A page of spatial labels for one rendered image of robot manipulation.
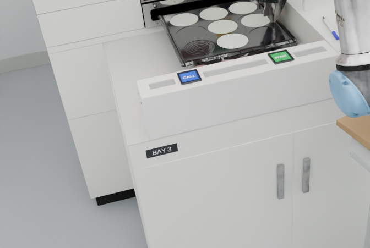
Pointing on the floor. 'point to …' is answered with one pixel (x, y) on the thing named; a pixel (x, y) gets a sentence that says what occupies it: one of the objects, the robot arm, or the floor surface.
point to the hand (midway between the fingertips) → (273, 17)
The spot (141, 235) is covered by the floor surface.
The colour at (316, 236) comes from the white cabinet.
